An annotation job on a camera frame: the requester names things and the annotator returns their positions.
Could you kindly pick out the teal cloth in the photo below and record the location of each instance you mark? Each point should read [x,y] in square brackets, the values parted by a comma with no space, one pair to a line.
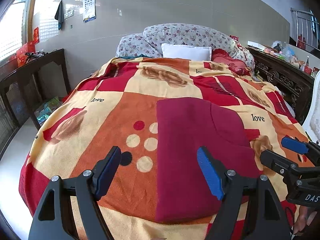
[134,57]

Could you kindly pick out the red orange love blanket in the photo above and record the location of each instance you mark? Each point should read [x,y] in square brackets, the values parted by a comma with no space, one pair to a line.
[159,112]

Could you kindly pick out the dark cloth on hook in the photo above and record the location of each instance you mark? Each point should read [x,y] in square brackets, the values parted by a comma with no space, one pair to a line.
[59,16]

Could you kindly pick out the dark wooden side table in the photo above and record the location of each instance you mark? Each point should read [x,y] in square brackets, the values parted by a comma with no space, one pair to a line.
[22,76]

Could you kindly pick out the red gift box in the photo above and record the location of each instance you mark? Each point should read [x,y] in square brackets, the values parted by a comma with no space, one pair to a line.
[21,53]

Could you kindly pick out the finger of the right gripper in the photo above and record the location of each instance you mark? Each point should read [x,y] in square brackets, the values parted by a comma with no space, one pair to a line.
[281,165]
[308,149]

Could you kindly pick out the carved dark wooden headboard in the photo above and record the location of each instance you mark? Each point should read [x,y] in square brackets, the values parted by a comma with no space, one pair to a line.
[296,85]

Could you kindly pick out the clutter on headboard shelf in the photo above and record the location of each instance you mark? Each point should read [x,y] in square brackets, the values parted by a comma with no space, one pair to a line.
[295,56]

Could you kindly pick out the red pink embroidered pillow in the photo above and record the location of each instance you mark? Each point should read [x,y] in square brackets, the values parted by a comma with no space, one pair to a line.
[235,65]

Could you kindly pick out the eye chart wall poster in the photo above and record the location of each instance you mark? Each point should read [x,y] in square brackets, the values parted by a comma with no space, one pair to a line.
[88,10]

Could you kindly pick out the window with metal grille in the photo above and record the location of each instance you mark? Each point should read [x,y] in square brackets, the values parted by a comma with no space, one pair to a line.
[12,28]

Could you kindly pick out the operator right hand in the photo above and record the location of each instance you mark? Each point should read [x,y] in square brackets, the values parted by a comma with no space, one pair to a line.
[305,217]

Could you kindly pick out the floral quilt bundle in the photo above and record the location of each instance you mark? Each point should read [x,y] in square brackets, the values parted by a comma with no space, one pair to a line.
[149,41]

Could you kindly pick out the red wall sticker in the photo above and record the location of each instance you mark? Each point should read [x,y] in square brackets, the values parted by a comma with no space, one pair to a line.
[36,37]

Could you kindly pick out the white pillow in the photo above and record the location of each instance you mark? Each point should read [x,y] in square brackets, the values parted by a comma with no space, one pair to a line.
[177,51]

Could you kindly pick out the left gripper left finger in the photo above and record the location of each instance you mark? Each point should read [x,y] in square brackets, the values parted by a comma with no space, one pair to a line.
[54,219]

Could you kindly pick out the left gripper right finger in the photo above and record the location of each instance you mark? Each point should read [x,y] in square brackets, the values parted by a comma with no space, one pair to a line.
[264,216]

